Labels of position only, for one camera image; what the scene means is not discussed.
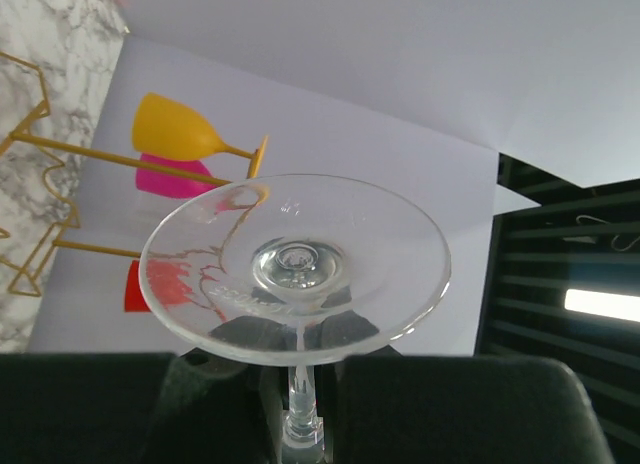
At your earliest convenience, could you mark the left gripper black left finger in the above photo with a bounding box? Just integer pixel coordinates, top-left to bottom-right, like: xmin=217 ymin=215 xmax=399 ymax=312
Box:
xmin=1 ymin=353 xmax=175 ymax=463

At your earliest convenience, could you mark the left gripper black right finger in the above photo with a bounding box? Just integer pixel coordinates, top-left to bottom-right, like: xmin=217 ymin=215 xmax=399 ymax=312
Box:
xmin=333 ymin=356 xmax=614 ymax=463

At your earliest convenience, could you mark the clear wine glass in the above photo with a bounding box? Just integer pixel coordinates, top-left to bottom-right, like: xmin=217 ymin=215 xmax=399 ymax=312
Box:
xmin=139 ymin=174 xmax=451 ymax=463

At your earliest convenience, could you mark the gold wire glass rack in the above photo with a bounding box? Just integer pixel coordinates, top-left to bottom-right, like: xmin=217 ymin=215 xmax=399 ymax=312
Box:
xmin=0 ymin=51 xmax=274 ymax=325

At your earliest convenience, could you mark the magenta plastic wine glass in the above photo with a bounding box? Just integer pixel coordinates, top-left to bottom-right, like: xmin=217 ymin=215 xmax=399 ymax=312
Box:
xmin=135 ymin=154 xmax=216 ymax=199

